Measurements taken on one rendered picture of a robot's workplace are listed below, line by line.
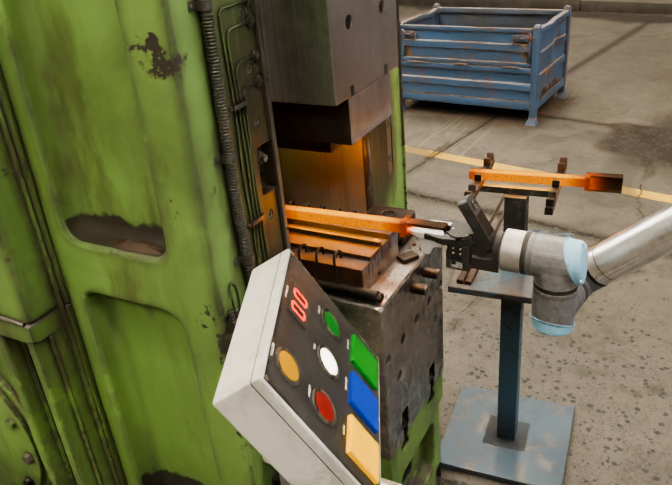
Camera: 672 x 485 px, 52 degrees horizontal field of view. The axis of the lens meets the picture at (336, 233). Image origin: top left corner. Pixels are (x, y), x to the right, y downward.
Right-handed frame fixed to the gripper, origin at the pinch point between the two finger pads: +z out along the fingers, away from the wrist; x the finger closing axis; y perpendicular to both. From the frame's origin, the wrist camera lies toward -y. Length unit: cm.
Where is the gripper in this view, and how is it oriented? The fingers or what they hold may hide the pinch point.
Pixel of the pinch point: (414, 225)
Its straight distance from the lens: 154.2
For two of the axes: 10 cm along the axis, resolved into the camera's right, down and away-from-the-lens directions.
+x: 4.6, -4.4, 7.7
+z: -8.8, -1.6, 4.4
